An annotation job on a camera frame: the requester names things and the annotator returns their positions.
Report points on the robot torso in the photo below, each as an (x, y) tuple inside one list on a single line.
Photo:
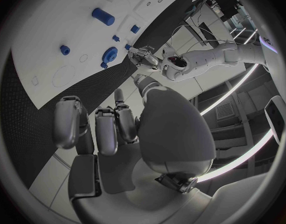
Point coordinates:
[(270, 46)]

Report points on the desk with equipment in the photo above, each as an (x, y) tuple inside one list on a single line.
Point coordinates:
[(208, 3)]

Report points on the blue small plug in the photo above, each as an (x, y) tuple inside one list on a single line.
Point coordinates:
[(115, 38)]

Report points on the white task board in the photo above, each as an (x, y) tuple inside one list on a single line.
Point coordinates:
[(63, 28)]

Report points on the blue long cylinder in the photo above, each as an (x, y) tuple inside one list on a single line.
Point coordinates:
[(103, 16)]

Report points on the blue gear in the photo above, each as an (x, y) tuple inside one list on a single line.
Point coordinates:
[(109, 54)]

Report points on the blue peg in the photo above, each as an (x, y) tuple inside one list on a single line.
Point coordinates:
[(104, 65), (127, 46)]

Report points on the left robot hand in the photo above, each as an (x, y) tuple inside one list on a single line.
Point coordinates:
[(143, 57)]

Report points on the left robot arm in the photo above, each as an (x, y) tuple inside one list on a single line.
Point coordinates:
[(203, 59)]

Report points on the blue short cylinder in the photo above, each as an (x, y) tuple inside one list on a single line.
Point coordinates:
[(65, 50)]

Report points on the blue block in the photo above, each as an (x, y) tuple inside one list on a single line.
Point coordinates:
[(135, 29)]

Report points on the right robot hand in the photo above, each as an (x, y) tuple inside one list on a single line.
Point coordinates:
[(175, 127)]

